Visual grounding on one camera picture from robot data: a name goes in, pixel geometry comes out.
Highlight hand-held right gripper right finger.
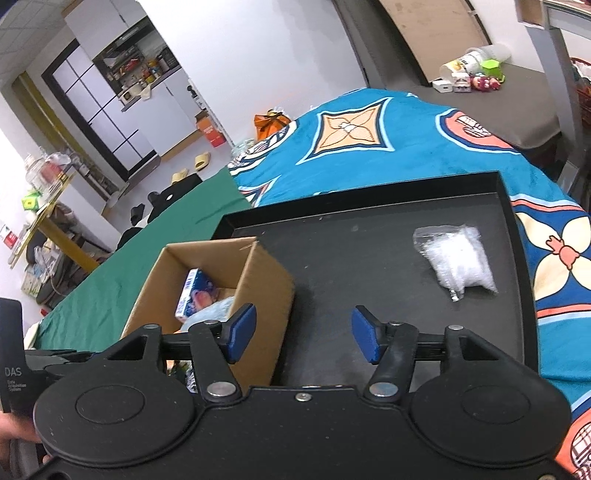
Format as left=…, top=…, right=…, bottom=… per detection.
left=351, top=305, right=527, bottom=401

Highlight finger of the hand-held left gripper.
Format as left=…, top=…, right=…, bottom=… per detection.
left=24, top=349, right=101, bottom=380

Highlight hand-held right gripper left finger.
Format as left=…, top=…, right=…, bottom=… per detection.
left=95, top=303, right=257, bottom=401

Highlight blue tissue pack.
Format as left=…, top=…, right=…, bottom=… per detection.
left=174, top=269, right=219, bottom=323

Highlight black tray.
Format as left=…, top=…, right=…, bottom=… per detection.
left=210, top=171, right=539, bottom=389

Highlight clear plastic bag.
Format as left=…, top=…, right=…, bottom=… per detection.
left=412, top=224, right=499, bottom=302

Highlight person's left hand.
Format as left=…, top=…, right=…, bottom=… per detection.
left=0, top=413, right=41, bottom=445

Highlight green cloth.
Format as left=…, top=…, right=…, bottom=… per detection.
left=34, top=166, right=253, bottom=352

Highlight yellow shelf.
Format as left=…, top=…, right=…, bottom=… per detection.
left=8, top=170, right=80, bottom=269

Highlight black mat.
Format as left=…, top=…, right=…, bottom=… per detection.
left=147, top=173, right=205, bottom=223

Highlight glass jar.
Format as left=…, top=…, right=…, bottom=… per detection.
left=23, top=150, right=71, bottom=191

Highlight blue printed blanket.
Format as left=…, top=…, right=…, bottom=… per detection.
left=228, top=88, right=591, bottom=480

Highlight orange cardboard box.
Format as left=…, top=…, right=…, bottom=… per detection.
left=196, top=113, right=228, bottom=148

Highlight orange bag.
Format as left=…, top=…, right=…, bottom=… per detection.
left=253, top=109, right=293, bottom=142

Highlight white cabinet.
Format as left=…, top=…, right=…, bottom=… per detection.
left=65, top=0, right=209, bottom=154

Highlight black framed glass door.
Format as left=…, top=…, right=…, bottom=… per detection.
left=41, top=39, right=161, bottom=182

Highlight grey desk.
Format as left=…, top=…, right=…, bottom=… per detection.
left=405, top=62, right=570, bottom=149

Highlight small toy figurines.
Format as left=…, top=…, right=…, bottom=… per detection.
left=452, top=71, right=502, bottom=94

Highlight white plastic cup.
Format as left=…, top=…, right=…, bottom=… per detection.
left=438, top=45, right=512, bottom=82

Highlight dark grey panel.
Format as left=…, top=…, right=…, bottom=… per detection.
left=332, top=0, right=417, bottom=89

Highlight brown framed board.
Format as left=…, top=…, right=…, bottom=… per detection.
left=378, top=0, right=491, bottom=85

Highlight grey metal post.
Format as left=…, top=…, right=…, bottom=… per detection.
left=540, top=0, right=588, bottom=186

